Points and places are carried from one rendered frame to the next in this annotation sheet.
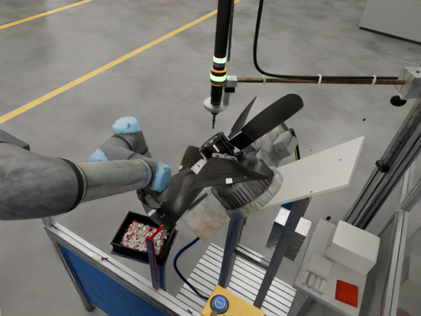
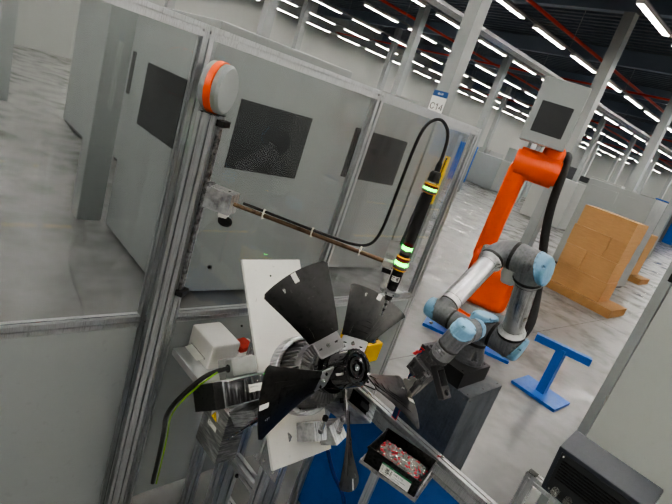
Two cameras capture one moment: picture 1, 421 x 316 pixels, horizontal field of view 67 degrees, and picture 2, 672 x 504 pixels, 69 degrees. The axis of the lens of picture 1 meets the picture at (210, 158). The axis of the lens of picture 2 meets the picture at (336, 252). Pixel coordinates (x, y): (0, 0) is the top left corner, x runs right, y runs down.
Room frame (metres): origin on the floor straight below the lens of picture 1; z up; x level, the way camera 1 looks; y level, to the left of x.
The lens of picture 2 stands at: (2.29, 0.21, 1.97)
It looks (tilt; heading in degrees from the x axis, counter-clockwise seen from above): 17 degrees down; 196
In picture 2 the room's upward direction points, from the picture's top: 19 degrees clockwise
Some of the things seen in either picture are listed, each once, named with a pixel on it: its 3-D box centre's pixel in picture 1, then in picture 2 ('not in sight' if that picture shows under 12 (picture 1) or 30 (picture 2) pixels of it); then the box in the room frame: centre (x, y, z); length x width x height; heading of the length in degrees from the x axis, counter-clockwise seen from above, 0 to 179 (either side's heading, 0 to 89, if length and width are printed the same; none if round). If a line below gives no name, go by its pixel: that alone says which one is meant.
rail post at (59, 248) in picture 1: (76, 276); not in sight; (0.72, 0.63, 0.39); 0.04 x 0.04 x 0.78; 64
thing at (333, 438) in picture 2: not in sight; (330, 431); (0.84, -0.02, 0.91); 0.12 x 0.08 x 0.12; 64
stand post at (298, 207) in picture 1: (274, 266); (232, 450); (0.78, -0.36, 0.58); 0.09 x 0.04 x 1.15; 154
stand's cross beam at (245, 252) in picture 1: (252, 256); (246, 474); (0.83, -0.26, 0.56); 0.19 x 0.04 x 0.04; 64
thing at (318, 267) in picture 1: (317, 273); not in sight; (0.61, -0.45, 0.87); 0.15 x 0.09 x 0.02; 154
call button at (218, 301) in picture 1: (219, 303); not in sight; (0.37, -0.07, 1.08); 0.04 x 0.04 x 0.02
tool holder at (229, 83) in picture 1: (219, 92); (392, 277); (0.81, -0.01, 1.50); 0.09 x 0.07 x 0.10; 99
